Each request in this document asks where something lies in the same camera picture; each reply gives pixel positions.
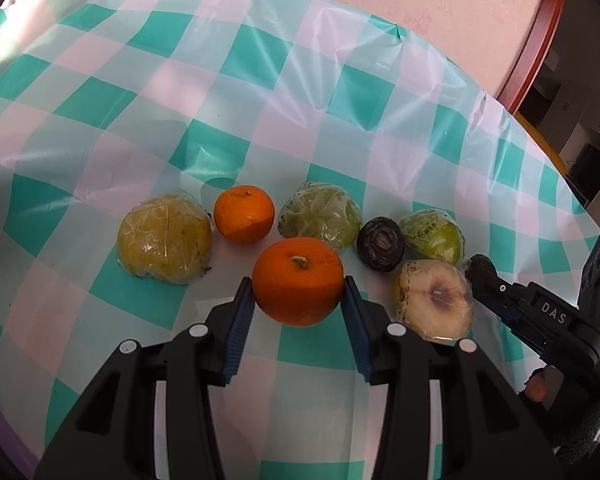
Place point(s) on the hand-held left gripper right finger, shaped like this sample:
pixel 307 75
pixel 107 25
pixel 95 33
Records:
pixel 357 330

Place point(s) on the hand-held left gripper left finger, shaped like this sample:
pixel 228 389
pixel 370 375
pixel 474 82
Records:
pixel 237 330

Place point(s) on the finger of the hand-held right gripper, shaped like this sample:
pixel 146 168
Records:
pixel 492 282
pixel 522 335

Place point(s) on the pale apple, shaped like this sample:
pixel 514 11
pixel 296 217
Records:
pixel 434 299

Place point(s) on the large orange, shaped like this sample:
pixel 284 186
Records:
pixel 298 280

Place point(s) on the dark purple passion fruit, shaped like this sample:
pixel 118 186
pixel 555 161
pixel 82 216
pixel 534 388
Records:
pixel 380 244

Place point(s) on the dark green fruit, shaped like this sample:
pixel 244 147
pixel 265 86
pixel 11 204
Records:
pixel 320 215

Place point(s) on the person's right hand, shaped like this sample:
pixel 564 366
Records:
pixel 536 386

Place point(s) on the small wrapped green fruit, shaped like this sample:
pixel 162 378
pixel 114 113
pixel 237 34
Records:
pixel 432 236

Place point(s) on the large wrapped yellow-green fruit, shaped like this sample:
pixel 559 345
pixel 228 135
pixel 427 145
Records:
pixel 164 239

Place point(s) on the small orange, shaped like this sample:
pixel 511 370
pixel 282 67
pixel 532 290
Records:
pixel 244 213

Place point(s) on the yellow object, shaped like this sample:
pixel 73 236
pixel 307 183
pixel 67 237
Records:
pixel 545 142

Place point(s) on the grey cabinet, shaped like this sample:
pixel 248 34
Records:
pixel 587 125

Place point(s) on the teal checkered plastic tablecloth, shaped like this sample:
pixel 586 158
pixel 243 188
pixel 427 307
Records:
pixel 290 105

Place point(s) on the red wooden door frame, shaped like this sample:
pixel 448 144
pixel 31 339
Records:
pixel 535 40

